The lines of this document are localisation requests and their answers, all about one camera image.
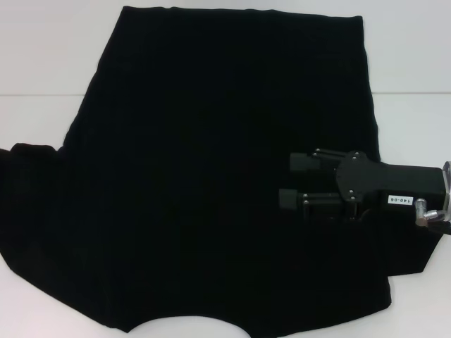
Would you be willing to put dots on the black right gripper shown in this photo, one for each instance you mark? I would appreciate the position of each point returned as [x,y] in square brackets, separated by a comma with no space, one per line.
[405,183]

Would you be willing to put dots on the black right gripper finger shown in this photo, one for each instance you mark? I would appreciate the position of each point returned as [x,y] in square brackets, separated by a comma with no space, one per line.
[288,200]

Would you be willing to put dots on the black t-shirt with FREE print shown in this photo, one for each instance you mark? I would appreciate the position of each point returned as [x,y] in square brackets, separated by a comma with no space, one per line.
[194,158]

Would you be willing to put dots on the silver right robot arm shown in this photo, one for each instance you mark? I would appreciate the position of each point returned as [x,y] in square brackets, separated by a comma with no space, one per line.
[448,183]

